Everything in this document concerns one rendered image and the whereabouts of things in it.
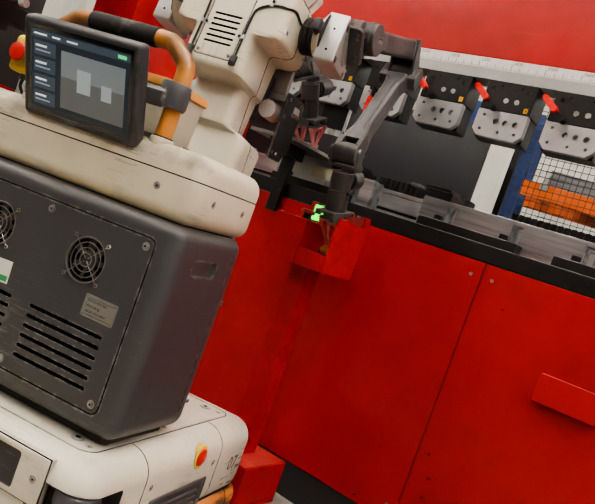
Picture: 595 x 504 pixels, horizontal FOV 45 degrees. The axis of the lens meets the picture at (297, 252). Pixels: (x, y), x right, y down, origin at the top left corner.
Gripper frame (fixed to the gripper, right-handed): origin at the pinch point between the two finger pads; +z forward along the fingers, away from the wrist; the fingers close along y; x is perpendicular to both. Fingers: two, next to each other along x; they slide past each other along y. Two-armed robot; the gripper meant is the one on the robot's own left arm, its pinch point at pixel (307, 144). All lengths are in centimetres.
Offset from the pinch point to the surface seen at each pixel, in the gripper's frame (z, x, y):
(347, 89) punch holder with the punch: -16.3, -15.2, -3.1
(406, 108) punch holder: -13.2, -19.2, -23.6
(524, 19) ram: -42, -30, -53
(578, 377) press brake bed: 32, 20, -102
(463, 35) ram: -36, -26, -36
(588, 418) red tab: 38, 25, -107
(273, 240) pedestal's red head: 15.2, 40.1, -22.3
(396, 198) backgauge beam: 20.2, -28.1, -18.1
